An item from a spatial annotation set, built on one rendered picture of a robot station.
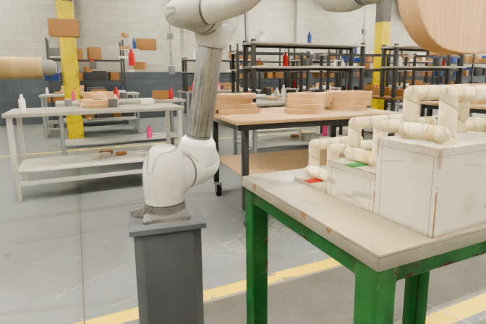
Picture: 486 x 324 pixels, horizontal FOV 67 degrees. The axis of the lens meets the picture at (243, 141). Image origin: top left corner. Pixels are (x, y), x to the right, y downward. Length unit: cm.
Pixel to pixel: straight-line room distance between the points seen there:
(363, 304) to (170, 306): 93
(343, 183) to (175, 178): 69
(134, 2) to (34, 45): 297
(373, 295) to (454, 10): 55
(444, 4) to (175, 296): 127
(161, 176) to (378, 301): 90
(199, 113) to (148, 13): 1056
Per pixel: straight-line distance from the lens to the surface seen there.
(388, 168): 83
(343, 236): 76
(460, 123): 97
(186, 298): 155
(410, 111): 84
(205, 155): 153
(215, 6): 128
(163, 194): 141
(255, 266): 121
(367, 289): 76
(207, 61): 148
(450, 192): 81
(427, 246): 78
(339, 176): 95
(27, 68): 64
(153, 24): 1198
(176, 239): 143
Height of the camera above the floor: 123
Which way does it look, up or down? 10 degrees down
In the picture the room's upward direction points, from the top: 1 degrees counter-clockwise
